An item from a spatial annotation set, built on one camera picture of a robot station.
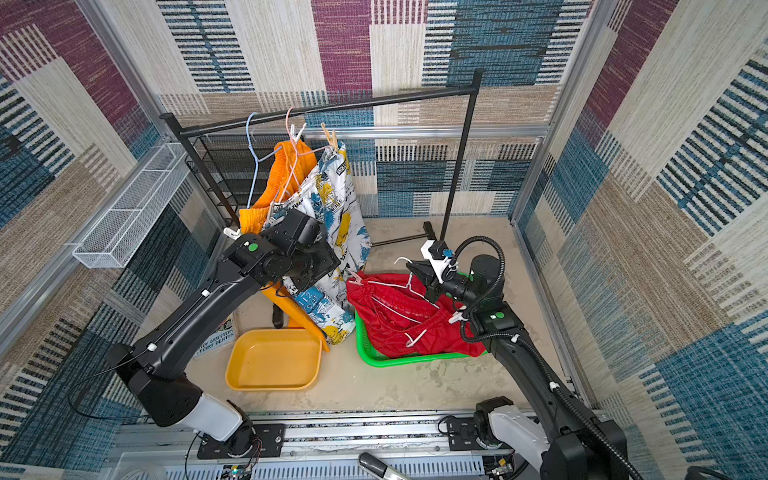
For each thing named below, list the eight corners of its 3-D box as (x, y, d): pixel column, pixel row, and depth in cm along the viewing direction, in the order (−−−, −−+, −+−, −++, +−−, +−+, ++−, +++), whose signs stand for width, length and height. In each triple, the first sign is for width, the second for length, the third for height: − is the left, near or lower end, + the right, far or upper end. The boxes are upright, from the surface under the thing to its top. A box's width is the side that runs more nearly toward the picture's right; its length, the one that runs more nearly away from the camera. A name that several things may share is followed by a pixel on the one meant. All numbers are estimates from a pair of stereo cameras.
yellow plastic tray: (229, 392, 83) (217, 384, 78) (245, 338, 93) (236, 328, 87) (322, 391, 83) (317, 384, 78) (328, 338, 93) (324, 328, 87)
